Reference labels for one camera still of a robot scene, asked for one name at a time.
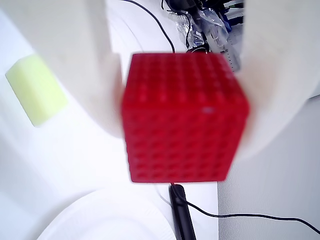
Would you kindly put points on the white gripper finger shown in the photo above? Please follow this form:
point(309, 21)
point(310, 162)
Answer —
point(70, 45)
point(280, 62)

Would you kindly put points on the red studded cube block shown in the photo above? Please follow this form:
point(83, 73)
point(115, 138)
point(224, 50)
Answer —
point(182, 117)

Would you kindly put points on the pale yellow foam block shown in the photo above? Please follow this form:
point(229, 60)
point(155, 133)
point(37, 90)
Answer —
point(35, 87)

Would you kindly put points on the clear plastic bag pile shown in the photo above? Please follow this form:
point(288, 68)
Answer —
point(212, 32)

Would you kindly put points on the white paper plate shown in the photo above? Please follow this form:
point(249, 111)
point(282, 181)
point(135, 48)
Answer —
point(107, 217)

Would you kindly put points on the black bar-shaped plug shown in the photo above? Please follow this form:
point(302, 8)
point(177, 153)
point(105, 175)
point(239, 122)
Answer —
point(181, 215)

